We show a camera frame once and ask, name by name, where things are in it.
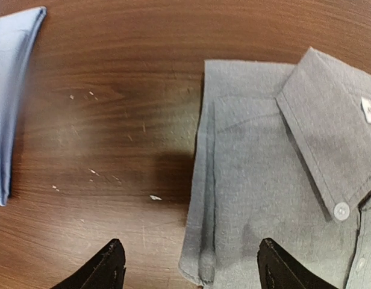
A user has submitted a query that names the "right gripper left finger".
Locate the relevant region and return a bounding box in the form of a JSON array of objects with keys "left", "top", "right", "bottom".
[{"left": 52, "top": 238, "right": 126, "bottom": 289}]

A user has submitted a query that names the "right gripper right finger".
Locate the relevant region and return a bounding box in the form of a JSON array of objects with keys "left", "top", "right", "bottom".
[{"left": 257, "top": 238, "right": 335, "bottom": 289}]

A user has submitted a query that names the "grey shirt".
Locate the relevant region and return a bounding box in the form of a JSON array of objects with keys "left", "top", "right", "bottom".
[{"left": 179, "top": 48, "right": 371, "bottom": 288}]

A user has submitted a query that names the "light blue shirt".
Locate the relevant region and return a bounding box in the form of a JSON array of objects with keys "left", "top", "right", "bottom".
[{"left": 0, "top": 6, "right": 47, "bottom": 207}]

